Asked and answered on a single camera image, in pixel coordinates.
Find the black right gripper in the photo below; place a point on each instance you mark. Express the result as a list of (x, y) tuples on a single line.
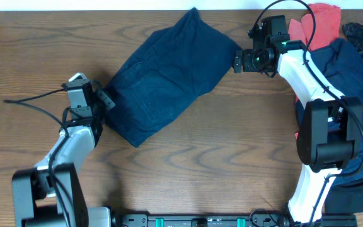
[(247, 55)]

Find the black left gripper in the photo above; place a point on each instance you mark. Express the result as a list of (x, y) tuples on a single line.
[(106, 99)]

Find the navy blue shorts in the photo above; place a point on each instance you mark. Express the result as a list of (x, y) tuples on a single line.
[(165, 75)]

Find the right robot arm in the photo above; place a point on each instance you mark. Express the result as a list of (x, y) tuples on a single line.
[(330, 133)]

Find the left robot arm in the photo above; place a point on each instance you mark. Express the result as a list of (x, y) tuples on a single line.
[(50, 194)]

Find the red cloth garment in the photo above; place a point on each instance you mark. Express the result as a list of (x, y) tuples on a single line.
[(328, 18)]

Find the black patterned garment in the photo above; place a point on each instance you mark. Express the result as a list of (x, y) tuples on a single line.
[(354, 34)]

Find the black garment bottom right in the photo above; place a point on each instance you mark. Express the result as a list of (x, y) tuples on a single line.
[(345, 198)]

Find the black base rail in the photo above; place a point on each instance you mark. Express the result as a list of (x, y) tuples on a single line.
[(258, 218)]

